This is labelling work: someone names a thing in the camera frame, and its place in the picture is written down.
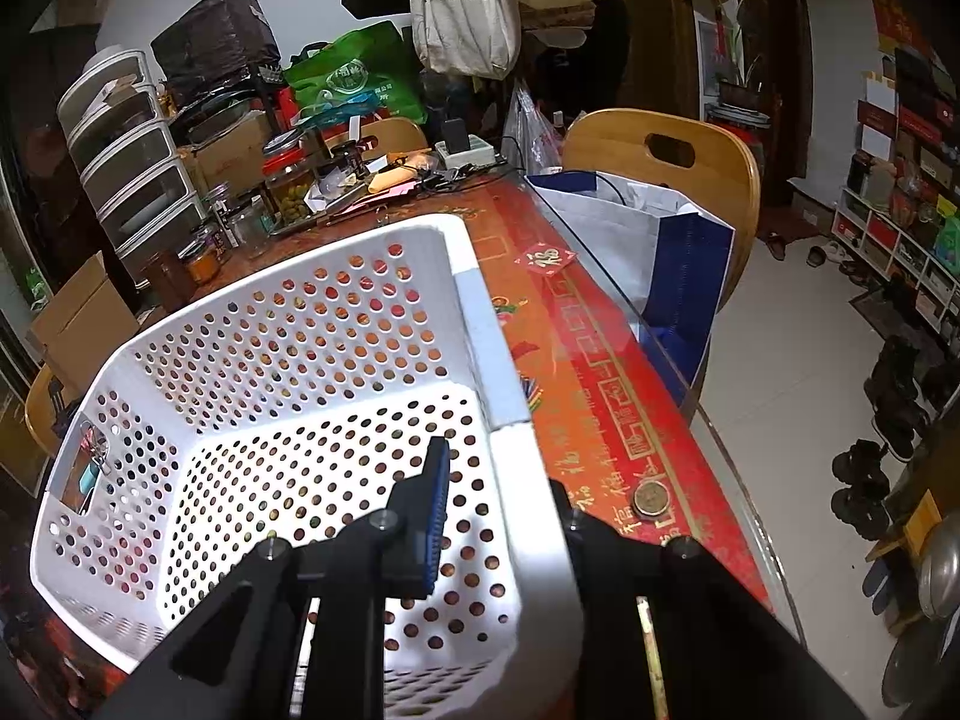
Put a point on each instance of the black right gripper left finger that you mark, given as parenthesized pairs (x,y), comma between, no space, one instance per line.
(298,631)

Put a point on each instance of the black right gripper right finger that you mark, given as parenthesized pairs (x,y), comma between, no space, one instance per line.
(672,623)

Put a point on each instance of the white perforated plastic basket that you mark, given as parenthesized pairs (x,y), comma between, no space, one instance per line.
(290,404)

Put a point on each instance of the gold coin on table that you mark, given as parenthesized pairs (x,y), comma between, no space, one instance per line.
(650,500)

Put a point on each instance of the red patterned table cover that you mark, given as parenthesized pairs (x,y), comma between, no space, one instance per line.
(602,417)

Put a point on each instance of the left side wooden chair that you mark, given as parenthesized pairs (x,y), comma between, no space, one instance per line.
(46,399)

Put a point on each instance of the brown cardboard box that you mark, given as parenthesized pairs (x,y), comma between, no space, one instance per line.
(82,325)

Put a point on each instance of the orange lidded small jar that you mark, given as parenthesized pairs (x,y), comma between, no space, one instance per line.
(201,260)

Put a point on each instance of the white and blue paper bag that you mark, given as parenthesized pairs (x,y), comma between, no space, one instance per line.
(658,255)

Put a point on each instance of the white shoe shelf unit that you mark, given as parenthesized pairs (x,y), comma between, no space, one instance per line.
(887,250)

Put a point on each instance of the white stacked drawer unit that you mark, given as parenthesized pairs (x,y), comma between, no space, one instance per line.
(134,177)

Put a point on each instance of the red lidded pickle jar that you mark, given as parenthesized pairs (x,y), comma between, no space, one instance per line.
(288,175)

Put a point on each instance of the clear plastic bag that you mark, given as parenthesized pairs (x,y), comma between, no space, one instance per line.
(530,142)

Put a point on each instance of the white power strip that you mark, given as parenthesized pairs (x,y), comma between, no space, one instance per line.
(479,155)

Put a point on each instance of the green shopping bag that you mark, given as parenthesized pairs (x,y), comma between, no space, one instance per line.
(364,71)

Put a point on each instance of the black bag on shelf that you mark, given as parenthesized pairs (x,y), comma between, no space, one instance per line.
(213,39)

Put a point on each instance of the beige canvas tote bag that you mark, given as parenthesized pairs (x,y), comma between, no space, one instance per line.
(478,38)

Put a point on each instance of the wooden chair with handle hole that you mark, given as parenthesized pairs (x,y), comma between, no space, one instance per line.
(713,167)

